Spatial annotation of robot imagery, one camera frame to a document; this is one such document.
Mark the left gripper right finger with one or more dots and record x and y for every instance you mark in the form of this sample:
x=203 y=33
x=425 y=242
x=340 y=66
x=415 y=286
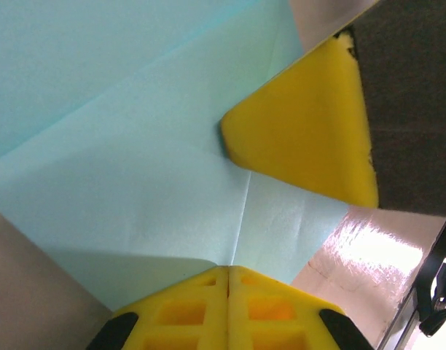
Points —
x=274 y=313

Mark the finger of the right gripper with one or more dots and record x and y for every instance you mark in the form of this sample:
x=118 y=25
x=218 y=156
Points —
x=310 y=124

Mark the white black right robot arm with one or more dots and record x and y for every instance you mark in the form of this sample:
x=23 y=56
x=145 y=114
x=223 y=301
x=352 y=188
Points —
x=439 y=277

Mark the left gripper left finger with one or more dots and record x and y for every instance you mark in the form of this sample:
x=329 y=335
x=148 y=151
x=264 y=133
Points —
x=179 y=313

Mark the aluminium cross rail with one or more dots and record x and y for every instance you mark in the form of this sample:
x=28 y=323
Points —
x=401 y=321

